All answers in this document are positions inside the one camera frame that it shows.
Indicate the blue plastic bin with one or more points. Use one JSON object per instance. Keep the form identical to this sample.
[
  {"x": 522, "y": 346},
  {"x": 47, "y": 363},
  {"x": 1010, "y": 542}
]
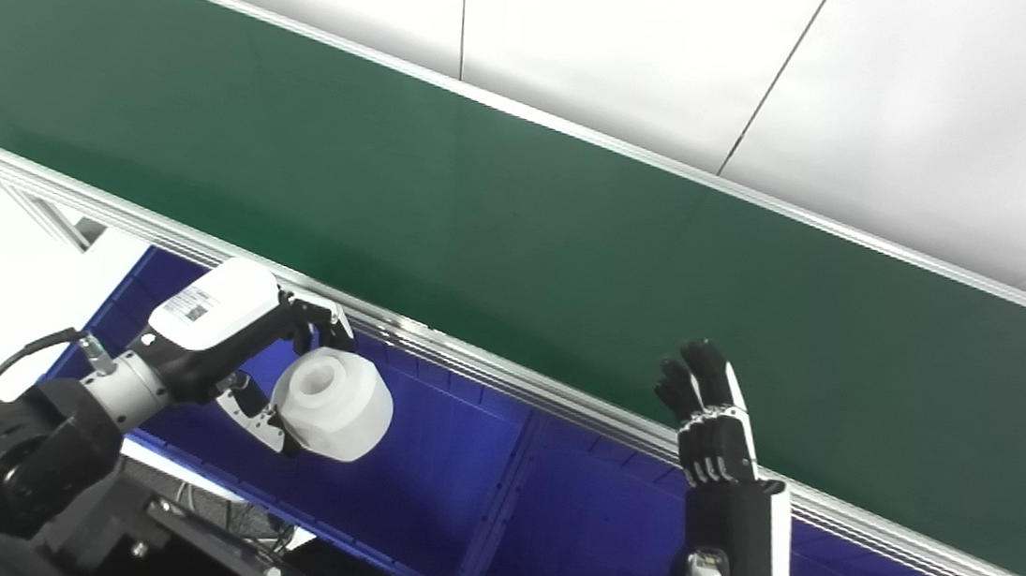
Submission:
[
  {"x": 439, "y": 469},
  {"x": 601, "y": 541}
]

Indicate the white cylindrical plastic part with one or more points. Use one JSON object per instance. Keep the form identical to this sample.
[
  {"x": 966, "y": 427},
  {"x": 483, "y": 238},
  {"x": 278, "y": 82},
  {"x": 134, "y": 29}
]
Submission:
[{"x": 341, "y": 408}]

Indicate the green conveyor belt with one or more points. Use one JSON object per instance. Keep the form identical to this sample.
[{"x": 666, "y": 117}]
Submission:
[
  {"x": 528, "y": 233},
  {"x": 559, "y": 401}
]

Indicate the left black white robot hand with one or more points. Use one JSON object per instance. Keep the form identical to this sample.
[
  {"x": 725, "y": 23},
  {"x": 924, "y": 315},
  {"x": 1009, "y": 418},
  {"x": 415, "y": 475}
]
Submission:
[{"x": 208, "y": 325}]

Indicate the black robot body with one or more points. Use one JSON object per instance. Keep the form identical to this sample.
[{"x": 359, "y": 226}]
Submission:
[{"x": 205, "y": 550}]

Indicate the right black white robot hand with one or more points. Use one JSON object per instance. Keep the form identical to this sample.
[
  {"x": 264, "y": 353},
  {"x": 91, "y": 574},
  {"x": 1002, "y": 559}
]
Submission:
[{"x": 729, "y": 535}]

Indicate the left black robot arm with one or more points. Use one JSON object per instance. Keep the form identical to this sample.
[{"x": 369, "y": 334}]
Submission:
[{"x": 27, "y": 448}]

